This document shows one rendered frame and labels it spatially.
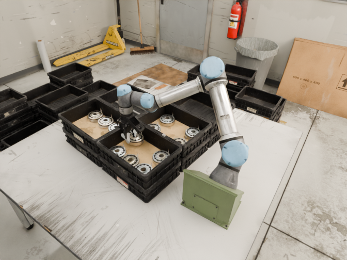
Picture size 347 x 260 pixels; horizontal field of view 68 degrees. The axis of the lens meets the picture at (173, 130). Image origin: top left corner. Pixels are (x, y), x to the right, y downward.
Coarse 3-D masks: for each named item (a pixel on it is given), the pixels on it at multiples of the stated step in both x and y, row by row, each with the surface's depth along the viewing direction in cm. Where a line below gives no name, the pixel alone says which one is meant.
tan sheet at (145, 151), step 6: (120, 144) 157; (126, 144) 158; (144, 144) 158; (150, 144) 158; (132, 150) 154; (138, 150) 154; (144, 150) 154; (150, 150) 154; (156, 150) 154; (138, 156) 150; (144, 156) 150; (150, 156) 150; (144, 162) 146; (150, 162) 146
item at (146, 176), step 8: (104, 136) 148; (160, 136) 150; (176, 144) 144; (112, 152) 137; (176, 152) 139; (120, 160) 133; (168, 160) 135; (128, 168) 131; (160, 168) 132; (144, 176) 125
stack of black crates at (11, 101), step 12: (0, 96) 250; (12, 96) 260; (24, 96) 244; (0, 108) 227; (12, 108) 237; (24, 108) 246; (0, 120) 231; (12, 120) 241; (24, 120) 250; (0, 132) 235; (12, 132) 245; (0, 144) 239
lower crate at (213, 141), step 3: (216, 132) 172; (213, 135) 170; (216, 135) 176; (219, 135) 182; (210, 138) 169; (213, 138) 174; (216, 138) 180; (219, 138) 183; (210, 141) 173; (213, 141) 178; (216, 141) 180; (210, 144) 176; (213, 144) 178; (207, 147) 175; (210, 147) 175
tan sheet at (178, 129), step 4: (156, 120) 179; (160, 124) 175; (176, 124) 175; (180, 124) 176; (164, 128) 171; (168, 128) 171; (172, 128) 172; (176, 128) 172; (180, 128) 172; (184, 128) 172; (164, 132) 168; (168, 132) 168; (172, 132) 169; (176, 132) 169; (180, 132) 169; (184, 132) 169; (168, 136) 165; (172, 136) 165; (176, 136) 165; (180, 136) 165; (184, 136) 165
